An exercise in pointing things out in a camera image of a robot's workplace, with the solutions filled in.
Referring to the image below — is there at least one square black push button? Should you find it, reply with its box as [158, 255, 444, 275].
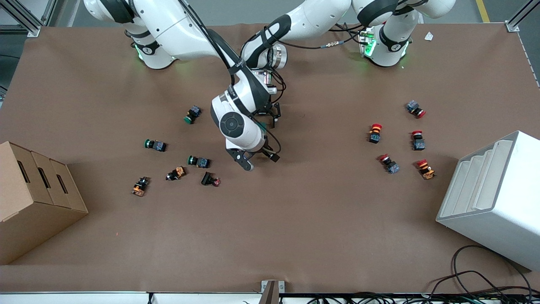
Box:
[200, 171, 221, 187]

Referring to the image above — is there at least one brown paper table cover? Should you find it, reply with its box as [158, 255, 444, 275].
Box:
[0, 22, 540, 294]

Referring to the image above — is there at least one black push button orange block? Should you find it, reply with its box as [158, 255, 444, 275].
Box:
[131, 176, 150, 197]

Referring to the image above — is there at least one red mushroom button orange block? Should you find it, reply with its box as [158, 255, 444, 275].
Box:
[416, 159, 436, 180]

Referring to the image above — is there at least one brown cardboard compartment box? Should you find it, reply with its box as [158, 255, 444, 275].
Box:
[0, 141, 89, 266]

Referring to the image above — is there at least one white plastic compartment bin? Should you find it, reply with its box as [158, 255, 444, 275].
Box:
[436, 130, 540, 271]

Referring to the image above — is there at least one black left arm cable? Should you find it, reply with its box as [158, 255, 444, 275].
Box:
[276, 30, 374, 51]

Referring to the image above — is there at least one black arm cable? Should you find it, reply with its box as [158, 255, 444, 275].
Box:
[276, 30, 374, 51]
[177, 0, 247, 85]

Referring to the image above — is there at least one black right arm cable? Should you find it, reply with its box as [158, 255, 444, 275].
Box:
[177, 0, 247, 85]

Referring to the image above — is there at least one silver metal edge bracket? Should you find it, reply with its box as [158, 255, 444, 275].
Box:
[261, 280, 285, 304]

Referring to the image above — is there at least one black cable bundle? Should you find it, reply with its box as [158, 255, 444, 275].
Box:
[304, 291, 540, 304]

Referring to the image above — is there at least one white table edge rail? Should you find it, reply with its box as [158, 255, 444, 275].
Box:
[0, 292, 263, 304]

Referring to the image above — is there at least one black looping cable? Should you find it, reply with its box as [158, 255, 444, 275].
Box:
[430, 244, 540, 304]

